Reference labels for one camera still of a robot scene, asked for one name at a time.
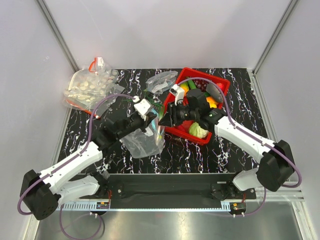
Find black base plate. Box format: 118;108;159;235
79;172;257;201

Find grey toy fish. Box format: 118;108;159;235
206;83;224;103

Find red plastic tray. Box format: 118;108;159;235
164;67;230;146

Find small green cucumber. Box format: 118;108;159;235
187;79;197;90

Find large bag of chips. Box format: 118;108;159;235
63;56;125;114

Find purple grape bunch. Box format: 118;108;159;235
194;79;208;92

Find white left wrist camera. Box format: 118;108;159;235
133;96;153;120

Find white slotted cable duct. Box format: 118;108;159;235
62;200;231;212

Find yellow orange mango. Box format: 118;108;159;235
179;81;190;93

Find clear blue zip bag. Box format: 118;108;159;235
121;108;165;159

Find aluminium frame rail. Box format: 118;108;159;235
32;181;305;202

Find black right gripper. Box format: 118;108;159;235
158;100;199;128

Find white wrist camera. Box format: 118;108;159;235
169;84;185;106
133;96;153;120

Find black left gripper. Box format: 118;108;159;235
117;112;157;140

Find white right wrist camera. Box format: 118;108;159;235
169;84;185;106

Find pale green cabbage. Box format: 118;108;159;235
188;122;209;139

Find red chili pepper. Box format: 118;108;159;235
177;120;194;133

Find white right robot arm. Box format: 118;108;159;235
159;84;295;199

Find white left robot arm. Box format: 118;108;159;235
18;111;157;221

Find clear zip bag with label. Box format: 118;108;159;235
146;70;178;95

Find yellow orange fruit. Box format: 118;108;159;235
206;96;219;108

